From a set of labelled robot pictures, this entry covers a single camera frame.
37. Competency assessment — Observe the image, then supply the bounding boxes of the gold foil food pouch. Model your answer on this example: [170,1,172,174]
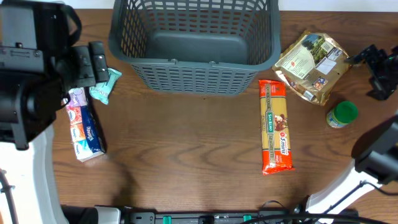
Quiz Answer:
[272,30,351,106]

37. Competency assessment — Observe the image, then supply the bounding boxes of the grey plastic slotted basket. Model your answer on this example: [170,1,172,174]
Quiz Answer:
[108,0,281,95]

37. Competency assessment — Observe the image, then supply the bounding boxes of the orange spaghetti packet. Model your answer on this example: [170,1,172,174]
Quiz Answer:
[259,80,294,175]

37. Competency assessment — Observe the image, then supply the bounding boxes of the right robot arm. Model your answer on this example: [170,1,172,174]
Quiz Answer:
[294,45,397,223]

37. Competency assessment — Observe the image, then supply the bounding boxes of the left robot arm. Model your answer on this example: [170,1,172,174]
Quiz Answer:
[1,1,122,223]

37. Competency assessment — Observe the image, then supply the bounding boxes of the teal snack packet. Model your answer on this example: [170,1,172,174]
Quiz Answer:
[89,68,122,105]

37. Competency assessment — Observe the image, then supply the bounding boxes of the green lid jar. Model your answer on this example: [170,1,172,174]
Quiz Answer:
[326,101,359,128]

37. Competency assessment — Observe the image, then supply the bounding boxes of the Kleenex tissue multipack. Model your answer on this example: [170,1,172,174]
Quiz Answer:
[66,88,106,162]

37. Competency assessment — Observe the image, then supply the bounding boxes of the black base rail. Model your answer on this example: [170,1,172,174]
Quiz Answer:
[62,202,358,224]

